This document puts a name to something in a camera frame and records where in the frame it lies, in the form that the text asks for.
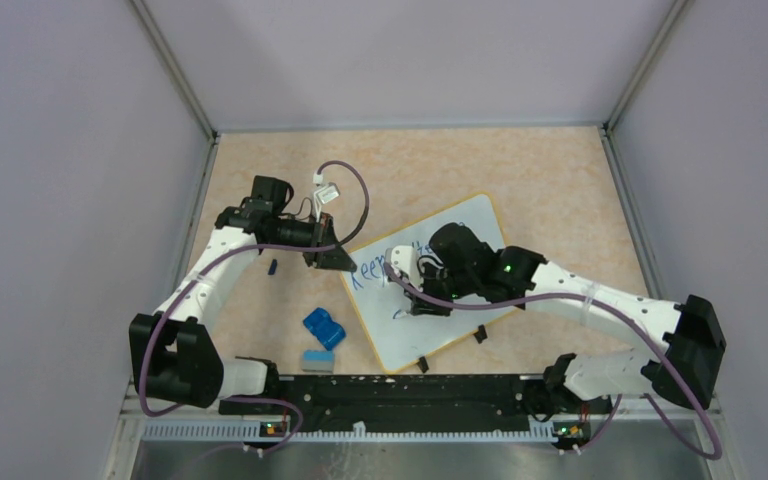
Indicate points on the white slotted cable duct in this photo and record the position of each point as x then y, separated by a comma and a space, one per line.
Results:
247, 431

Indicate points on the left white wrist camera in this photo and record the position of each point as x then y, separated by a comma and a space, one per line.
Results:
322, 194

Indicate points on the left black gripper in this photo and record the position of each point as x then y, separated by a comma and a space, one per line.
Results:
330, 259

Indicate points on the whiteboard wire stand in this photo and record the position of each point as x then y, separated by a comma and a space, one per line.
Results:
479, 335

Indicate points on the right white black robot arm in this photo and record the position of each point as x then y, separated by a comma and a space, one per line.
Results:
676, 348

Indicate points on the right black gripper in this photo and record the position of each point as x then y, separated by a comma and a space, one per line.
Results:
419, 305

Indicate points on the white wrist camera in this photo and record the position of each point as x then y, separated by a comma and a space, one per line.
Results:
403, 260
322, 194

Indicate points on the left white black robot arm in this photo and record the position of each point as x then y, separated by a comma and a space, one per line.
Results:
173, 356

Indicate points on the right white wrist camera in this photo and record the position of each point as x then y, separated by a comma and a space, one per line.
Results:
403, 260

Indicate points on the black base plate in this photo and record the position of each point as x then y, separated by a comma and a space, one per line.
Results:
415, 403

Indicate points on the grey blue toy brick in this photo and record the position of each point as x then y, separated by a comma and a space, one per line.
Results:
318, 362

